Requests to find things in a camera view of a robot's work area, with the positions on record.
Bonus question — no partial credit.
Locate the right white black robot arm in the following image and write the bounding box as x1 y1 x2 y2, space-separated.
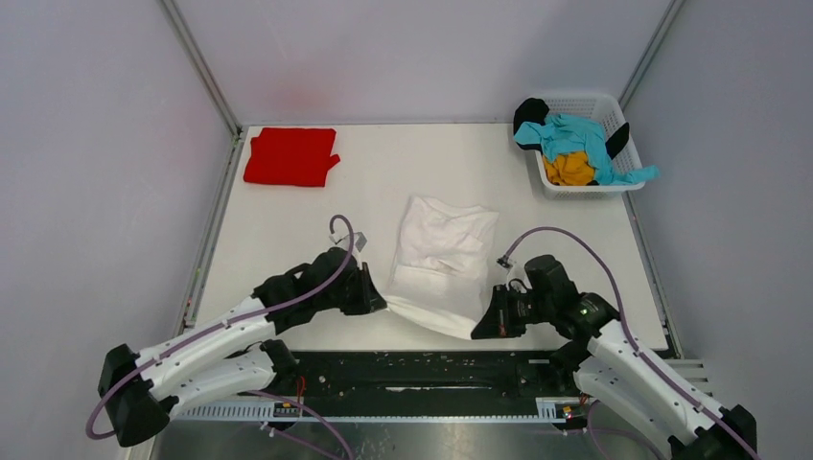
471 255 757 459

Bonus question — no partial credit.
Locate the yellow t shirt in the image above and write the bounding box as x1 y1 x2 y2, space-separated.
542 150 597 187

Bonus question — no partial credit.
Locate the purple cable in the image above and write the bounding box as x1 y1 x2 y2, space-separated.
85 214 357 460
498 226 763 460

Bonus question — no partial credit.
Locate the light blue t shirt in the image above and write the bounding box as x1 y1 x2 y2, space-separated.
514 114 660 186

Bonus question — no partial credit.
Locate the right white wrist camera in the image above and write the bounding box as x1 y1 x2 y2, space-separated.
497 255 515 270

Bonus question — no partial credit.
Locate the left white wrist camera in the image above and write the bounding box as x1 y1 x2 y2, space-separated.
329 232 367 252

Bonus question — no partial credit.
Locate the white plastic laundry basket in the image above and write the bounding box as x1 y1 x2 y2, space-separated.
533 90 644 199

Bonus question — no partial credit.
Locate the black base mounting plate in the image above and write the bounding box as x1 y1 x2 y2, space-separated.
264 351 587 416

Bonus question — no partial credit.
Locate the folded red t shirt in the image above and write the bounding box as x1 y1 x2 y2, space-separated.
243 127 340 188

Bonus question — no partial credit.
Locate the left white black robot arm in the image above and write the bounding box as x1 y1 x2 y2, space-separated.
98 247 386 448

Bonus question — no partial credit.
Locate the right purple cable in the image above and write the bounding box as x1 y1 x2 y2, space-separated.
498 226 763 460

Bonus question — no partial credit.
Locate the white t shirt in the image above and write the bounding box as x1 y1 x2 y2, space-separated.
383 195 499 340

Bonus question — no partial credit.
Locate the small circuit board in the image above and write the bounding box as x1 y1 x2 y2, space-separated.
559 403 589 423
272 401 304 418

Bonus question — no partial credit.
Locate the black t shirt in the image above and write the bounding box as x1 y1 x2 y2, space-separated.
513 98 630 160

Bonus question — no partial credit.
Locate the left small circuit board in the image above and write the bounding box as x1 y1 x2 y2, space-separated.
272 401 304 418

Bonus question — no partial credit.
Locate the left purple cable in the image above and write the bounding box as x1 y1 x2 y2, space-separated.
85 214 357 460

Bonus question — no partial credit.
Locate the right small circuit board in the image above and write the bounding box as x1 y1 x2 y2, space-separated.
559 403 589 423

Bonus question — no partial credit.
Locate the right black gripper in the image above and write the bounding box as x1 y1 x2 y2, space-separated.
472 283 555 339

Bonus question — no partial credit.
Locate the white slotted cable duct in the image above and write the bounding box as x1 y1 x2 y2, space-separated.
174 398 566 424

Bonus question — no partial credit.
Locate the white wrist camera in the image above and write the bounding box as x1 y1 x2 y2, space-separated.
329 232 367 252
497 255 515 270

